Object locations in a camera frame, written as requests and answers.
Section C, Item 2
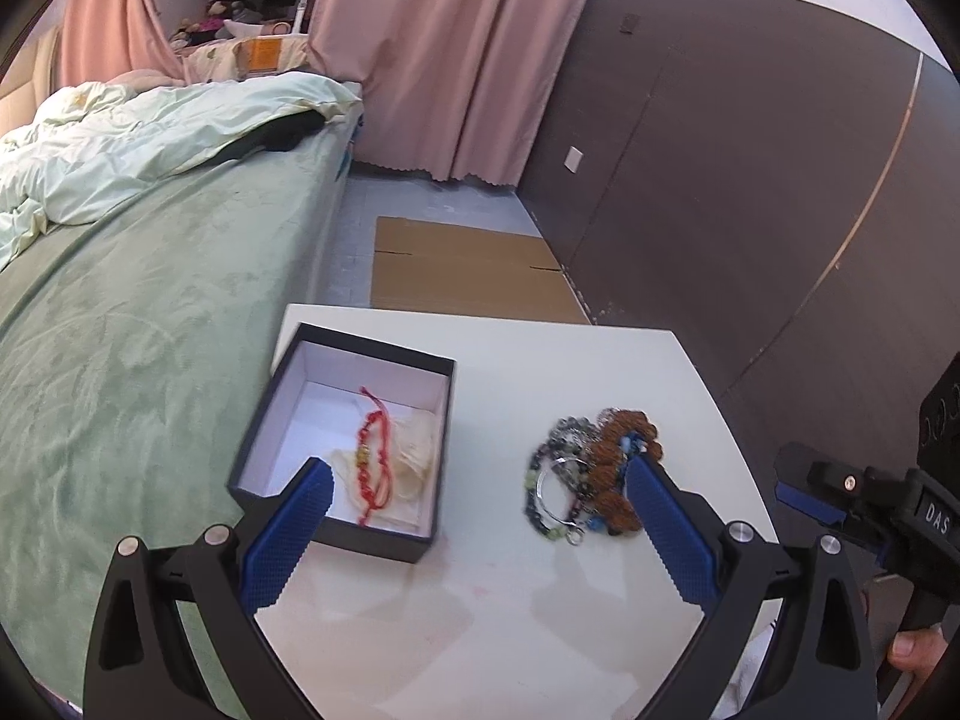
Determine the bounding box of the pink curtain left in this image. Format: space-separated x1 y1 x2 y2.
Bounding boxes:
60 0 184 86

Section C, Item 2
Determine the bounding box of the dark stone bead bracelet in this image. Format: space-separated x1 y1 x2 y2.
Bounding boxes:
522 413 602 545

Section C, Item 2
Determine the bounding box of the bed with green sheet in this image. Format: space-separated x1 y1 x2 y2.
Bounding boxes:
2 75 363 700

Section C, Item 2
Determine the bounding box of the cream patterned pillow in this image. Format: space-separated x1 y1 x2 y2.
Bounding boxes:
182 34 309 83

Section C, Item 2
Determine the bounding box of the dark wooden wardrobe panel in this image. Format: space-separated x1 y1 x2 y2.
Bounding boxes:
519 0 958 491

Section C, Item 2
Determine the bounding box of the dark garment on bed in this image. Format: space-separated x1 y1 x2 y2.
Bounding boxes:
224 110 327 160

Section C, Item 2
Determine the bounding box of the pink curtain right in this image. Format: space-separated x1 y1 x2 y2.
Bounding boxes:
309 0 586 187

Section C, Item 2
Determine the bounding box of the red string bracelet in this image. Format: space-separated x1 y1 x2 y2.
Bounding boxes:
350 385 397 529

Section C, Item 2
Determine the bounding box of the flat brown cardboard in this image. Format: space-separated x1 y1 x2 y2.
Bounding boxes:
371 216 587 325

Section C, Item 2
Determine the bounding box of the pile of plush toys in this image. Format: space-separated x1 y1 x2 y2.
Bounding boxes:
169 0 263 50

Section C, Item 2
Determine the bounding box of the right hand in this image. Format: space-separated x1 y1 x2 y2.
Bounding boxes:
887 626 949 679

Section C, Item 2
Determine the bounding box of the black jewelry box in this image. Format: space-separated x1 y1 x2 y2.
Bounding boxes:
226 323 455 564

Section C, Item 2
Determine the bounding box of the white wall socket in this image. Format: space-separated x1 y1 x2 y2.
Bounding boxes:
563 146 583 174

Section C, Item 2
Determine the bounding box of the orange box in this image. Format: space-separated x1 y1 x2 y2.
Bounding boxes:
245 36 283 75

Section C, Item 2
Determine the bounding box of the brown wooden bead bracelet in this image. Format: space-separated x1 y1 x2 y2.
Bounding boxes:
581 406 666 538

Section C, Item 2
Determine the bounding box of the pink curtain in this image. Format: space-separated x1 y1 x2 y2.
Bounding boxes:
60 0 184 86
309 0 586 187

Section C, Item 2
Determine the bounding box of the pale green duvet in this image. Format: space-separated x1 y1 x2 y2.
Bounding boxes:
2 71 361 265

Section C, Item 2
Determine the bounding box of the white sheer pouch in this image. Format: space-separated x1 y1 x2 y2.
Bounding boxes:
331 406 438 528

